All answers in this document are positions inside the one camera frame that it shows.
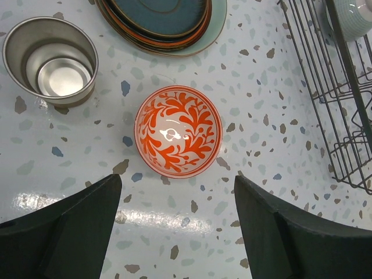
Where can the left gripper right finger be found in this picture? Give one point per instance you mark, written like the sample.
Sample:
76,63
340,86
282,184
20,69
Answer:
284,241

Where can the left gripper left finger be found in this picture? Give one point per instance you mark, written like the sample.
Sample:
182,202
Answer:
67,239

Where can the white orange patterned bowl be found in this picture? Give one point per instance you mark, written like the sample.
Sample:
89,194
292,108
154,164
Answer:
178,132

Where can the cream brown cup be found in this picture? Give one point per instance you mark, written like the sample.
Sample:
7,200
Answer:
52,59

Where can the orange plate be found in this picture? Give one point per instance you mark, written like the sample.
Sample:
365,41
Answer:
180,42

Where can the dark blue plate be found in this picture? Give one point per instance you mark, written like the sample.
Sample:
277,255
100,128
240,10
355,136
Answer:
166,18

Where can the green floral plate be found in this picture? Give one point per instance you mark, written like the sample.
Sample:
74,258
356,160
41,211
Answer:
218,18

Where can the yellow patterned plate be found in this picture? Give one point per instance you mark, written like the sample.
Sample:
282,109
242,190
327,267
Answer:
159,45

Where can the pale green ribbed cup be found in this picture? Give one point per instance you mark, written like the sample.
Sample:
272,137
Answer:
354,17

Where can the black wire dish rack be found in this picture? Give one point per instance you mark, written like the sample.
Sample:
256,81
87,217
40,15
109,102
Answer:
338,78

